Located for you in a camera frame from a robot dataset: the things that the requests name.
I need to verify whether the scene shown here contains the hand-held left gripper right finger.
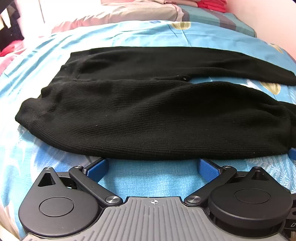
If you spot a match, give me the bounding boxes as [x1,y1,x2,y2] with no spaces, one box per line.
[184,158,274,207]

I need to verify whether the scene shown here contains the blue grey striped pillow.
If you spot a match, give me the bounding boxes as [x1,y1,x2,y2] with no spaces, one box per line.
[180,8,257,39]

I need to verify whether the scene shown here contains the blue printed bedsheet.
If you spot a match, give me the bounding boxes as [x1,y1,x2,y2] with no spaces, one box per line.
[0,20,296,241]

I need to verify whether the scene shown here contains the pink beige blanket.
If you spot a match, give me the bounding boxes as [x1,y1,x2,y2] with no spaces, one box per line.
[51,0,185,35]

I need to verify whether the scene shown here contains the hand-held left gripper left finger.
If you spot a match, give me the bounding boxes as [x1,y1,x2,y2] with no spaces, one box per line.
[31,157,122,207]

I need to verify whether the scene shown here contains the dark hanging clothes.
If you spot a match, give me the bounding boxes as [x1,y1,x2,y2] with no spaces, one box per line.
[0,7,25,50]

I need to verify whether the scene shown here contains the black ribbed pants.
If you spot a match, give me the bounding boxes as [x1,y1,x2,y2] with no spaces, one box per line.
[14,46,296,161]

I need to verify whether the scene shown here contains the red pink cloth pile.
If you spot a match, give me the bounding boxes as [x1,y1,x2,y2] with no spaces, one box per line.
[0,39,28,58]

